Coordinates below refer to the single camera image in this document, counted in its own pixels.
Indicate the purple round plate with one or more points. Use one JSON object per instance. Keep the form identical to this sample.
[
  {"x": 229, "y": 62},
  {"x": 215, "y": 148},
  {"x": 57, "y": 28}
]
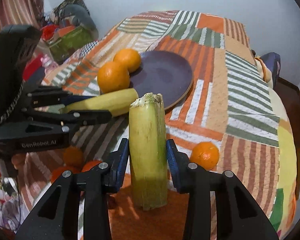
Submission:
[{"x": 165, "y": 75}]

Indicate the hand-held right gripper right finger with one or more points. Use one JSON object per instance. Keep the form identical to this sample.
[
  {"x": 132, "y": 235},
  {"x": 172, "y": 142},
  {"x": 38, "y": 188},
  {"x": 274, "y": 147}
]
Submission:
[{"x": 172, "y": 165}]

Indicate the dark blue bag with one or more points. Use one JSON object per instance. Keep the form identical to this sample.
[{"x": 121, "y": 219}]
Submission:
[{"x": 271, "y": 65}]

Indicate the patterned pillow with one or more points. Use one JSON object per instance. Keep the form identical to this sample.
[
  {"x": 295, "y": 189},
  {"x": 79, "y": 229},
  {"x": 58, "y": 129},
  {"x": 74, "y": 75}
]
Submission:
[{"x": 67, "y": 0}]

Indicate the orange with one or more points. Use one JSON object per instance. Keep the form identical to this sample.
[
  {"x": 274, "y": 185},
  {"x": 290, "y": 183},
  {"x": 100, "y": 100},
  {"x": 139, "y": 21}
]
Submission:
[
  {"x": 205, "y": 155},
  {"x": 73, "y": 156},
  {"x": 128, "y": 58},
  {"x": 60, "y": 173},
  {"x": 113, "y": 77}
]

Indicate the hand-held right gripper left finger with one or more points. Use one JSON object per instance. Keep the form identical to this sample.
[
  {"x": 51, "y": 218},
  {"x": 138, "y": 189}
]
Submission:
[{"x": 121, "y": 163}]

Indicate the grey cushion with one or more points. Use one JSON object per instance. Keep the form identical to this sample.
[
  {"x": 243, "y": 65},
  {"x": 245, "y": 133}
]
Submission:
[{"x": 83, "y": 17}]

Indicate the striped curtain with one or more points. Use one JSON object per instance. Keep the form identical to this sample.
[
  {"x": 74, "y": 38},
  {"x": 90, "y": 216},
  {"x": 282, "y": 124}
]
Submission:
[{"x": 15, "y": 5}]

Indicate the striped patchwork blanket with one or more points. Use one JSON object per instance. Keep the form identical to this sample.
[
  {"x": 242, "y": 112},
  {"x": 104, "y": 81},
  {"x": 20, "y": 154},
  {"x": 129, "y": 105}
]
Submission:
[{"x": 240, "y": 120}]

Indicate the red fabric item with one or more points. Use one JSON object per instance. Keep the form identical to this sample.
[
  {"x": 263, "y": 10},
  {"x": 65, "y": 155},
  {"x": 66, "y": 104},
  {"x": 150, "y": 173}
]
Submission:
[{"x": 48, "y": 32}]

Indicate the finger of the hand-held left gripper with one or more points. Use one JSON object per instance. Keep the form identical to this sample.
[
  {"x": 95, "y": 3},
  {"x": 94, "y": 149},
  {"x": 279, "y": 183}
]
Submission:
[
  {"x": 55, "y": 95},
  {"x": 90, "y": 117}
]

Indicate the pink plastic item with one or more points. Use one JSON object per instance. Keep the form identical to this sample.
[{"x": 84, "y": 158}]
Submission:
[{"x": 48, "y": 62}]

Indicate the thick green sugarcane piece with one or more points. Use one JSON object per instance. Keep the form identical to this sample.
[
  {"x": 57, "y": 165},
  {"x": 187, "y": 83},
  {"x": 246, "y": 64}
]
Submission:
[{"x": 146, "y": 142}]

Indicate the dark wooden furniture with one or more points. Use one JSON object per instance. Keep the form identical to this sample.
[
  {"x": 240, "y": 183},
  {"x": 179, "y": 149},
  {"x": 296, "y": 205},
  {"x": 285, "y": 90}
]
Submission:
[{"x": 290, "y": 105}]

